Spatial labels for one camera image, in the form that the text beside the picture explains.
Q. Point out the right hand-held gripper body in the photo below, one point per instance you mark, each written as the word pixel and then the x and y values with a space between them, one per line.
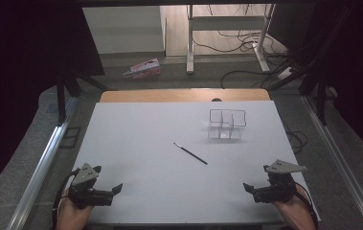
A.
pixel 278 190

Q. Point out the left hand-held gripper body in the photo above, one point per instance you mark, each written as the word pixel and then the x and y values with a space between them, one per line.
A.
pixel 83 193

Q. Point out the clear acrylic compartment organizer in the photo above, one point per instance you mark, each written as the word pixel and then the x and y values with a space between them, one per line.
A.
pixel 227 132

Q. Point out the thin black pen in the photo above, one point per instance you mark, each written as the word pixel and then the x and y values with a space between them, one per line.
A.
pixel 190 153

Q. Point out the person's right hand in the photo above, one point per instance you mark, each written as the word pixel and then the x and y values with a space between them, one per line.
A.
pixel 294 209

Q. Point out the person's left hand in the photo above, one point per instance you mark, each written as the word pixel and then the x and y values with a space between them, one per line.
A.
pixel 72 217

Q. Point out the white table board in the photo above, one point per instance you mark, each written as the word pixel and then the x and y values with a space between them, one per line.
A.
pixel 153 127

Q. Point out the black metal stand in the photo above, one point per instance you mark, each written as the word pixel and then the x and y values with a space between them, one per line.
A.
pixel 321 96
pixel 61 99

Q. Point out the white power strip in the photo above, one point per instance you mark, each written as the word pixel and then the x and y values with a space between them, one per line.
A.
pixel 285 73

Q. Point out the wooden table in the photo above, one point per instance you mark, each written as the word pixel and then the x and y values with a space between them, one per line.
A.
pixel 169 95

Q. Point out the pink printed box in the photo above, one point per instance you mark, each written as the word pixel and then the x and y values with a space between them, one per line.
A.
pixel 144 68

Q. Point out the black curtain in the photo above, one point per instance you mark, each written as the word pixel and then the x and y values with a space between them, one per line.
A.
pixel 361 64
pixel 19 64

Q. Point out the white cabinet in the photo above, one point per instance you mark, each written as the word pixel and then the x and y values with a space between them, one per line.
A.
pixel 123 30

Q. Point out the black rectangular floor frame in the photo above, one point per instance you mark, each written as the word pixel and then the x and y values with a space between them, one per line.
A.
pixel 70 137

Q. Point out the aluminium rail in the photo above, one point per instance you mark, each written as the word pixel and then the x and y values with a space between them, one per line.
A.
pixel 41 169
pixel 342 166

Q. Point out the white desk frame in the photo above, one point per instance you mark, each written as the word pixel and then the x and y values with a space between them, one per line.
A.
pixel 190 41

